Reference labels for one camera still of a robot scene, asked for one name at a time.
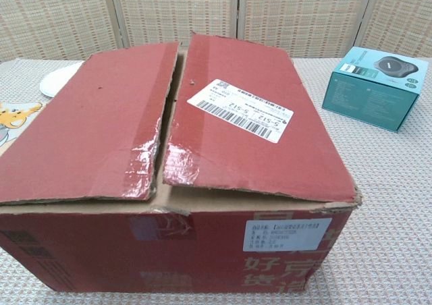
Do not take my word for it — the teal speaker product box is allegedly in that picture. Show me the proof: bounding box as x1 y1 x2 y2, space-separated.
321 46 421 132

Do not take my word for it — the red cardboard shipping box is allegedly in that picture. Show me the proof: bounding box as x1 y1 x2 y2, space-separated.
0 31 365 294

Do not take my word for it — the white paper plate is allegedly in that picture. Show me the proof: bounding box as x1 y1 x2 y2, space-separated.
39 61 85 99

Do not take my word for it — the beige woven tablecloth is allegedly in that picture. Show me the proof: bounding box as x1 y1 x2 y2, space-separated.
0 57 432 305

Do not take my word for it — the woven folding screen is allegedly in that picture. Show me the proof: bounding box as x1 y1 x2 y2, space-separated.
0 0 432 63

